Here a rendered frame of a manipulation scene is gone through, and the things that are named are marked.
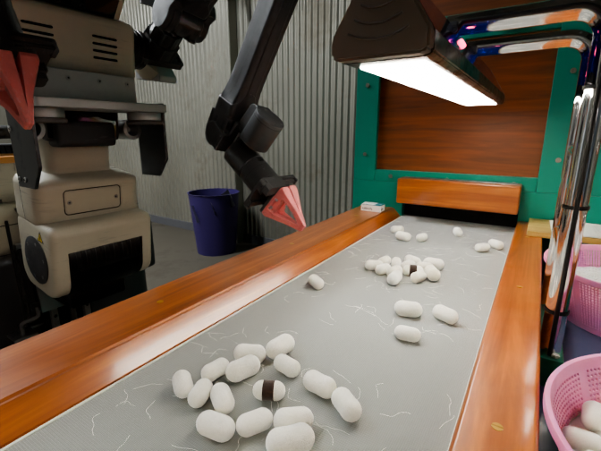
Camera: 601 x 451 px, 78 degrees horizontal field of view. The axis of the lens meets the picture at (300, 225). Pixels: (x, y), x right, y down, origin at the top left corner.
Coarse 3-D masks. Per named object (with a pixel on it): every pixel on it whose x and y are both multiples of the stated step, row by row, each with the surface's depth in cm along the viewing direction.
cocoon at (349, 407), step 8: (336, 392) 33; (344, 392) 33; (336, 400) 33; (344, 400) 32; (352, 400) 32; (336, 408) 32; (344, 408) 31; (352, 408) 31; (360, 408) 32; (344, 416) 31; (352, 416) 31
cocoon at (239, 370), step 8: (240, 360) 37; (248, 360) 37; (256, 360) 38; (232, 368) 36; (240, 368) 36; (248, 368) 37; (256, 368) 37; (232, 376) 36; (240, 376) 36; (248, 376) 37
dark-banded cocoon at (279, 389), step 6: (258, 384) 34; (276, 384) 34; (282, 384) 34; (252, 390) 34; (258, 390) 34; (276, 390) 34; (282, 390) 34; (258, 396) 34; (276, 396) 34; (282, 396) 34
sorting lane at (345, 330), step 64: (448, 256) 75; (256, 320) 49; (320, 320) 49; (384, 320) 49; (128, 384) 37; (384, 384) 37; (448, 384) 37; (64, 448) 29; (128, 448) 29; (192, 448) 29; (256, 448) 29; (320, 448) 29; (384, 448) 29; (448, 448) 29
